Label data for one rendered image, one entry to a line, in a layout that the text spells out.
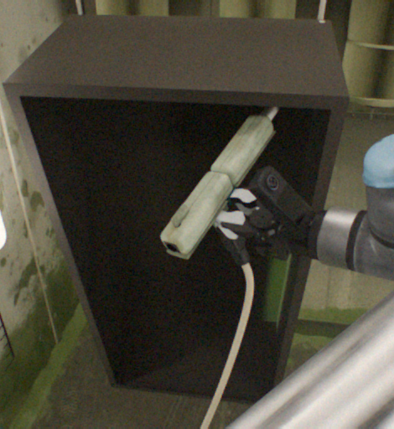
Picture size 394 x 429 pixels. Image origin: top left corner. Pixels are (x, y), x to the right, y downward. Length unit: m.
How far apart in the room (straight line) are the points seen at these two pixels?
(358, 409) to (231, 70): 0.60
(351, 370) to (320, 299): 2.03
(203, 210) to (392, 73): 1.44
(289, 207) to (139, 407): 1.66
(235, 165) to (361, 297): 1.78
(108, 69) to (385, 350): 0.66
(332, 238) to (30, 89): 0.57
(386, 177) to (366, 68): 1.52
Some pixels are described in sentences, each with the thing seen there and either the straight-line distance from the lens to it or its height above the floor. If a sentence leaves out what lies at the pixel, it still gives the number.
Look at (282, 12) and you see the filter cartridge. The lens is 1.98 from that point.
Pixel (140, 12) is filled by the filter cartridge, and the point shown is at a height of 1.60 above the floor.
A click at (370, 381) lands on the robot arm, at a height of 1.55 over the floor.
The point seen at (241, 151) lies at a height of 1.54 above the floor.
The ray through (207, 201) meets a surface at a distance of 0.69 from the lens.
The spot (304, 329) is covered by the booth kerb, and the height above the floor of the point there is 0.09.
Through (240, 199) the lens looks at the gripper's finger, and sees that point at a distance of 0.74.
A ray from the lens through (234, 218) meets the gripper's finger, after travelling 0.71.
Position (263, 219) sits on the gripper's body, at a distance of 0.68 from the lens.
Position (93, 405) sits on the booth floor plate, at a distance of 2.22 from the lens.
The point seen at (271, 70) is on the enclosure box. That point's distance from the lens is 0.82.
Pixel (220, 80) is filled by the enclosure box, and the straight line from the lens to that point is 0.78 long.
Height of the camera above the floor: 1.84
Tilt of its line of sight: 32 degrees down
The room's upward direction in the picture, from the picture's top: straight up
